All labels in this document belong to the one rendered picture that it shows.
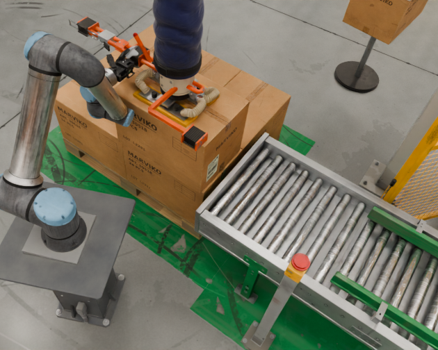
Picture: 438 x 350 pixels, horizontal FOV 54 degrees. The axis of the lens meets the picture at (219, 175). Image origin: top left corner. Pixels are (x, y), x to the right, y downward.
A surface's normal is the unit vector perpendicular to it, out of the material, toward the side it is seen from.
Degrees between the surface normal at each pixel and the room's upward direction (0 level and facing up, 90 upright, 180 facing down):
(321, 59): 0
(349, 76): 0
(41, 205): 10
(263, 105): 0
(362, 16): 90
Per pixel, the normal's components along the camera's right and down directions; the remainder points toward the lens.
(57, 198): 0.22, -0.50
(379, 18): -0.64, 0.58
